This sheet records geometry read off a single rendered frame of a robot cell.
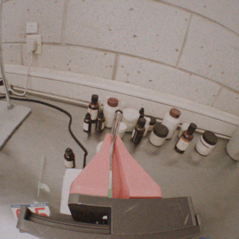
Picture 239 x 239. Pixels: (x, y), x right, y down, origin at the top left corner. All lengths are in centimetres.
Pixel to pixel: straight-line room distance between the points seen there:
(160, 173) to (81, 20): 58
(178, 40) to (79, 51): 37
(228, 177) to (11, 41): 109
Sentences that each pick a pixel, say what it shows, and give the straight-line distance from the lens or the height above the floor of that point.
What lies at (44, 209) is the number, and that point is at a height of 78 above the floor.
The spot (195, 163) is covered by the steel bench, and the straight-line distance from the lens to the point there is 57.
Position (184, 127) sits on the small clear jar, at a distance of 59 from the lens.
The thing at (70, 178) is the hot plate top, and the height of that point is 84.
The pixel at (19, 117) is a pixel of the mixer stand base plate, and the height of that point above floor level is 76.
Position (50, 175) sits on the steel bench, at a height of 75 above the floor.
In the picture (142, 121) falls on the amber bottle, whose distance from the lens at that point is 47.
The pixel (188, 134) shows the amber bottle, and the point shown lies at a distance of 53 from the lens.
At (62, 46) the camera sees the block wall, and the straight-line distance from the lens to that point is 65.
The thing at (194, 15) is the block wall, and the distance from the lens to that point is 59.
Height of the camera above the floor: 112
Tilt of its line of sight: 38 degrees down
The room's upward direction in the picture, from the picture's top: 13 degrees clockwise
